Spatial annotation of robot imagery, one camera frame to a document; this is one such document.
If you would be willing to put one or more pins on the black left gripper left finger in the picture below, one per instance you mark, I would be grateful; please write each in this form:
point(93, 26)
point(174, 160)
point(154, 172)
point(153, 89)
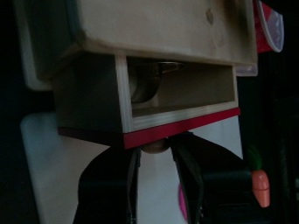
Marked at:
point(117, 186)

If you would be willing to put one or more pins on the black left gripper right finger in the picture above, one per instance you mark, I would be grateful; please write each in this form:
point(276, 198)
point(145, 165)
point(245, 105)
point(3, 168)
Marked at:
point(210, 186)

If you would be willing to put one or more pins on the wooden drawer with red front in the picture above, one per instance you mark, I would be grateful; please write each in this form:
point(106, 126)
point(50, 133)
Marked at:
point(175, 129)

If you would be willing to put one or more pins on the red flat dough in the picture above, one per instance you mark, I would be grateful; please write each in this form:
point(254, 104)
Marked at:
point(182, 201)

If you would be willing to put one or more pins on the round metal cutter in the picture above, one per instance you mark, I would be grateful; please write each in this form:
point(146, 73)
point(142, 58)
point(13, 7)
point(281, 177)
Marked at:
point(146, 84)

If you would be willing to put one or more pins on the wooden drawer cabinet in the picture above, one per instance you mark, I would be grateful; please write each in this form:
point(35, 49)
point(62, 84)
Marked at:
point(155, 26)

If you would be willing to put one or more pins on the orange toy carrot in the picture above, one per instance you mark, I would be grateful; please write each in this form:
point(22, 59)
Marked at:
point(261, 186)

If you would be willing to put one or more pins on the white cutting mat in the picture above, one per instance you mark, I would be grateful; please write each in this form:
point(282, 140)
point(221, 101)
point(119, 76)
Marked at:
point(51, 163)

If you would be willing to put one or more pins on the pink tray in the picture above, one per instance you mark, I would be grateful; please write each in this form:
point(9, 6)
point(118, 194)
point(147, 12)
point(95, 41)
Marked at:
point(266, 29)

